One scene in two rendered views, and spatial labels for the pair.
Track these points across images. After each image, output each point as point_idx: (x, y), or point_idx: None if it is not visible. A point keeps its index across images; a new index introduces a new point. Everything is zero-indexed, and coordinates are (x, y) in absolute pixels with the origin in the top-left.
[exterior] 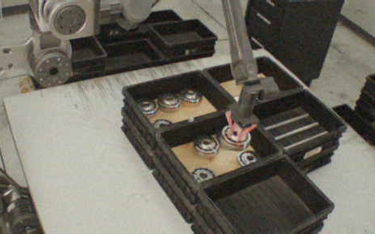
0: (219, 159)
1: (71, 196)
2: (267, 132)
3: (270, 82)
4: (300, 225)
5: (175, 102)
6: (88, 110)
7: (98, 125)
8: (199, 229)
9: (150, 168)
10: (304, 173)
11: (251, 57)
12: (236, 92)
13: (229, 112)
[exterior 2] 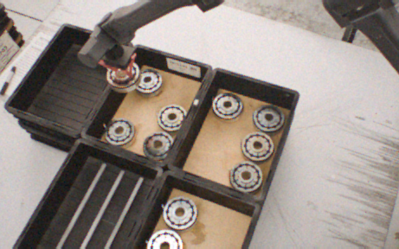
0: (151, 119)
1: (247, 39)
2: (111, 150)
3: (87, 49)
4: (32, 67)
5: (247, 146)
6: (343, 122)
7: (312, 114)
8: None
9: None
10: None
11: (110, 19)
12: (209, 248)
13: (131, 56)
